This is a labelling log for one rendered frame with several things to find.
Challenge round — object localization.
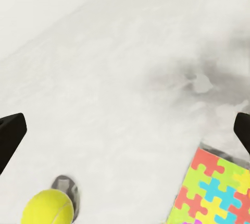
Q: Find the tennis ball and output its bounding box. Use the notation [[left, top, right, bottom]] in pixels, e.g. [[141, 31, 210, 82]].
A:
[[22, 189, 74, 224]]

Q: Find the jigsaw puzzle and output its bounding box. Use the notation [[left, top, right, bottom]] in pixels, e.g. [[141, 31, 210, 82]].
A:
[[166, 148, 250, 224]]

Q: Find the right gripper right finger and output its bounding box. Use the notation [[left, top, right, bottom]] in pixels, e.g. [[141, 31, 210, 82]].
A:
[[233, 112, 250, 154]]

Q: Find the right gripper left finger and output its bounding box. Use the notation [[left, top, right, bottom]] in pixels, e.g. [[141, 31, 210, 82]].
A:
[[0, 113, 27, 175]]

